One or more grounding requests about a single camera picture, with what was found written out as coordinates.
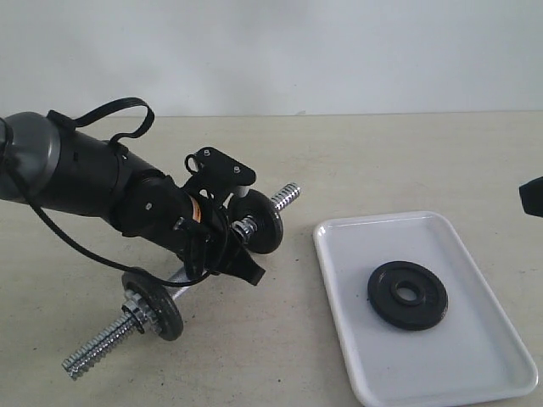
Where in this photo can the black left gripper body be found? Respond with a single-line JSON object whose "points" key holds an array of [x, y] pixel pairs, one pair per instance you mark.
{"points": [[193, 228]]}

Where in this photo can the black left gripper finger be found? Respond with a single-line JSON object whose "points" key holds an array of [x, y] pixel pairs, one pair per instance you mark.
{"points": [[243, 267]]}

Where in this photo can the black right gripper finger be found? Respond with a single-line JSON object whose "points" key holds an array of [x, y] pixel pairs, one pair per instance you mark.
{"points": [[531, 196]]}

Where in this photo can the black weight plate end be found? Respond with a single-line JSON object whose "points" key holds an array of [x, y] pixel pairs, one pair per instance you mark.
{"points": [[261, 210]]}

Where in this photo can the black weight plate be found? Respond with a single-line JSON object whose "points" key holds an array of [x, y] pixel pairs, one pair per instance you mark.
{"points": [[407, 295], [149, 305]]}

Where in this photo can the chrome dumbbell bar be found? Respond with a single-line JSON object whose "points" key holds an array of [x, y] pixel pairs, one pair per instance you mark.
{"points": [[95, 349]]}

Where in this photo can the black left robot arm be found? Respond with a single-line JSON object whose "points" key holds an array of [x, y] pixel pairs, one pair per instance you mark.
{"points": [[48, 163]]}

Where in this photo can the white plastic tray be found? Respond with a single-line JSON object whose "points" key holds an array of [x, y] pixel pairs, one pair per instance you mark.
{"points": [[473, 355]]}

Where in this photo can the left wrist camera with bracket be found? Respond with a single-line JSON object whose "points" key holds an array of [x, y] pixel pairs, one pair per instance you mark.
{"points": [[218, 174]]}

